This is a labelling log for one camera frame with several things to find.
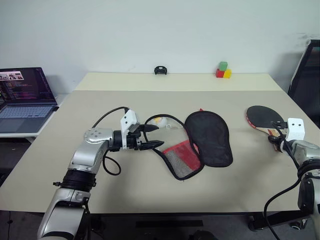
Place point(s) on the black table crossbar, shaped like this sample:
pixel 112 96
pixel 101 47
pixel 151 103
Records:
pixel 170 223

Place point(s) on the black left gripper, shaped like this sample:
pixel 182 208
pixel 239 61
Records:
pixel 133 142

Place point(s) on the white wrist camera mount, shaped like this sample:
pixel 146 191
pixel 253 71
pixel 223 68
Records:
pixel 128 118
pixel 296 130

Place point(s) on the black table foot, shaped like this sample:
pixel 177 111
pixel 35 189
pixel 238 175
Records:
pixel 257 221

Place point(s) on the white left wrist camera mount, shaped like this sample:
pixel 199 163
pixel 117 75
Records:
pixel 128 118

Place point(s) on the small black clip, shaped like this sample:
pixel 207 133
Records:
pixel 160 70

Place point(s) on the red cube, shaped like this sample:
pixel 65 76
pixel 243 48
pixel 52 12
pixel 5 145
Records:
pixel 219 73

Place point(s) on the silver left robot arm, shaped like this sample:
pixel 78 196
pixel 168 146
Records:
pixel 85 155

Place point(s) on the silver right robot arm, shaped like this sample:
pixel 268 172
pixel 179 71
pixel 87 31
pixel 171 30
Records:
pixel 305 150

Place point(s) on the yellow cube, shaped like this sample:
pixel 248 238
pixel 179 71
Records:
pixel 227 74

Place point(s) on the black table tennis paddle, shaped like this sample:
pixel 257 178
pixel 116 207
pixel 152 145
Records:
pixel 262 117

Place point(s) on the green cube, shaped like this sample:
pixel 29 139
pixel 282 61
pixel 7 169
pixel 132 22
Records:
pixel 223 66

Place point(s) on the white plush charm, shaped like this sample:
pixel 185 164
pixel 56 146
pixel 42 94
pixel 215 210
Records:
pixel 160 121

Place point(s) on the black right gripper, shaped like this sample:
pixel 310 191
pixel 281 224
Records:
pixel 280 145

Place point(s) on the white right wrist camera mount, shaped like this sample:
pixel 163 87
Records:
pixel 296 130

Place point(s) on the black red paddle case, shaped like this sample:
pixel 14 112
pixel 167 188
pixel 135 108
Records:
pixel 212 140

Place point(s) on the open grey laptop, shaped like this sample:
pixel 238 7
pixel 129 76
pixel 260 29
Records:
pixel 25 112

